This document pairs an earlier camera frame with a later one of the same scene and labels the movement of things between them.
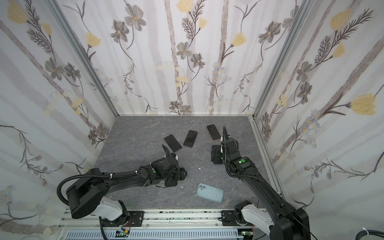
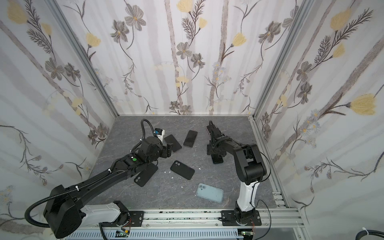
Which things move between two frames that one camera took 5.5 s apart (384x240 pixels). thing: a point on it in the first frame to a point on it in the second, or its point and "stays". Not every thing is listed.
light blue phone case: (210, 192) stays
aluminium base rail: (175, 221) stays
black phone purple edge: (173, 143) stays
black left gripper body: (181, 175) to (166, 152)
